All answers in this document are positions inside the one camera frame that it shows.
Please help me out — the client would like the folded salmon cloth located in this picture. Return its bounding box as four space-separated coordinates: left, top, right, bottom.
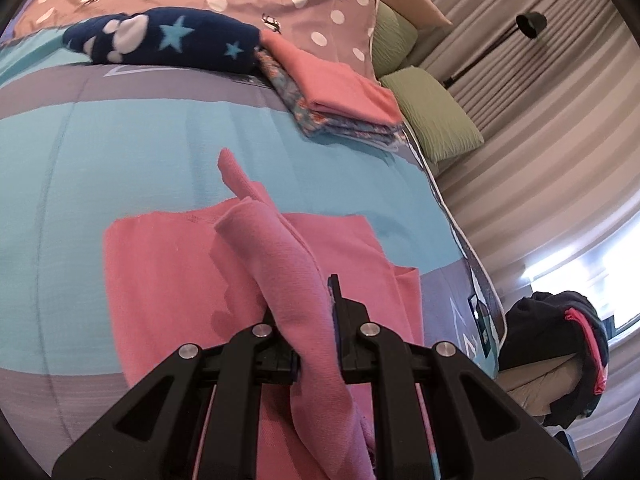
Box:
260 30 405 128

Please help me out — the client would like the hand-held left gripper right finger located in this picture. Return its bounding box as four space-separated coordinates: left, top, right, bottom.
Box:
327 274 581 480

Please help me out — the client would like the beige cloth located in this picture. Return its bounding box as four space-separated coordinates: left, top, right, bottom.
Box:
497 352 583 418

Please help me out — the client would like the black garment with pink trim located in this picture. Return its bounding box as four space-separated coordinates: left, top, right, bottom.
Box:
497 290 611 428

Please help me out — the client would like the folded floral cloth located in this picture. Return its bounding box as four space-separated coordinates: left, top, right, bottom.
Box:
255 50 406 148

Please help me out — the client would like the window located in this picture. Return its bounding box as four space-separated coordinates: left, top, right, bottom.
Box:
520 245 640 331

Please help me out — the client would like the navy star print blanket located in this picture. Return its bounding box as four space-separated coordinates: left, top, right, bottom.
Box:
62 6 263 76

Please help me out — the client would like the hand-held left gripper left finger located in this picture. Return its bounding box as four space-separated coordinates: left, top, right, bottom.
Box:
50 305 301 480

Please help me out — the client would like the pink small garment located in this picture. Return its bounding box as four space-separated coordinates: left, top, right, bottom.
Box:
102 147 426 480

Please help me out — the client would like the black floor lamp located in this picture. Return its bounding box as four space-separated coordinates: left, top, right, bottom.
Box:
442 11 548 88

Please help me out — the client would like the small green pillow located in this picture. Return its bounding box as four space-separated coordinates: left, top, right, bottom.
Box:
372 0 418 78

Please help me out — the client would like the blue and grey bedspread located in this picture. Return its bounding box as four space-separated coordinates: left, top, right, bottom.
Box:
0 25 508 480

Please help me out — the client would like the beige curtain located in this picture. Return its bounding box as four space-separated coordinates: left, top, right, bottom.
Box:
415 0 640 321

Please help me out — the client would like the large green pillow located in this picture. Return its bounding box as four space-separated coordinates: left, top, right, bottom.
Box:
380 66 486 161

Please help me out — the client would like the beige pillow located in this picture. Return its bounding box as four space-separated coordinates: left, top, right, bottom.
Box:
380 0 453 28

